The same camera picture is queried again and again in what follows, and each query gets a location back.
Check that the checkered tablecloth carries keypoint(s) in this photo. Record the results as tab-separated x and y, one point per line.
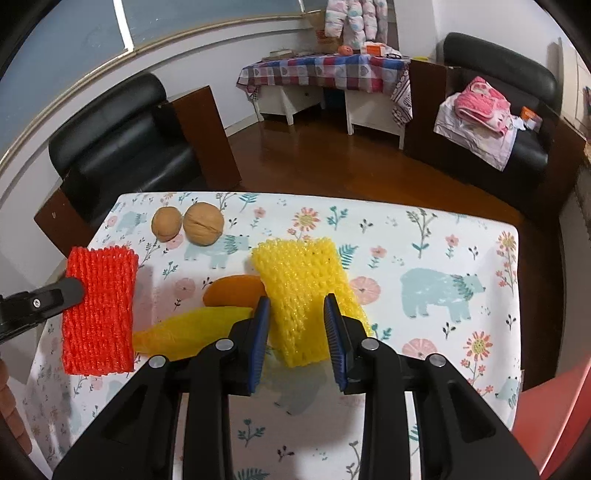
323	69

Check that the cardboard box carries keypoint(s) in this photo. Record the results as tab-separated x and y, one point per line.
318	32

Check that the window with blue blind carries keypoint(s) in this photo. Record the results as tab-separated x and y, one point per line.
69	37

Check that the orange white box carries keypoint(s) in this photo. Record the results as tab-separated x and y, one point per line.
374	48

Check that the white desk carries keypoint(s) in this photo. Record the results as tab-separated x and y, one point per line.
277	99

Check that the orange fruit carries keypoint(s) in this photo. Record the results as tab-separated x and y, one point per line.
345	50

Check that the floral tablecloth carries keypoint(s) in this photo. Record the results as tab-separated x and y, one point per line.
415	240

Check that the orange peel piece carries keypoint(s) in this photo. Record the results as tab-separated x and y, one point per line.
235	288

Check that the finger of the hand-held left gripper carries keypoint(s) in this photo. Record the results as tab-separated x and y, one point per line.
46	302

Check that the pastel puffer jacket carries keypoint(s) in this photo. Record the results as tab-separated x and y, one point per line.
355	18

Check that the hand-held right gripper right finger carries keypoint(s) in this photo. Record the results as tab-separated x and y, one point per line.
334	341

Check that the person's left hand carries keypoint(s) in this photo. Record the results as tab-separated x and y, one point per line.
11	415

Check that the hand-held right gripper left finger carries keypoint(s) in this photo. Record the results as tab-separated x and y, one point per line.
261	341

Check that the stack of books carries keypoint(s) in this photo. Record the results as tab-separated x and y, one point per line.
277	53

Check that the pink folded blanket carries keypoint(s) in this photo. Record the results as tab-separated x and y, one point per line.
482	104

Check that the yellow peel piece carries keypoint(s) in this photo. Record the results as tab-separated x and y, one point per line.
194	327

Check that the white headboard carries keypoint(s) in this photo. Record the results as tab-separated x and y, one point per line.
572	69

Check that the yellow foam net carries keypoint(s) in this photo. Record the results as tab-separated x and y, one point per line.
300	272

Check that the pink plastic bin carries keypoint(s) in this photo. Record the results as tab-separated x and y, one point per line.
563	415

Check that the red foam net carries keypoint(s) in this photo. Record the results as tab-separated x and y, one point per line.
101	314

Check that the black leather armchair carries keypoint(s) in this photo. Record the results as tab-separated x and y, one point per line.
498	55
115	152

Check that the walnut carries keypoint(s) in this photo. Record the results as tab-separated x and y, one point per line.
166	224
203	224

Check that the small orange box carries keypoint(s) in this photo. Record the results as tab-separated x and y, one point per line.
531	117

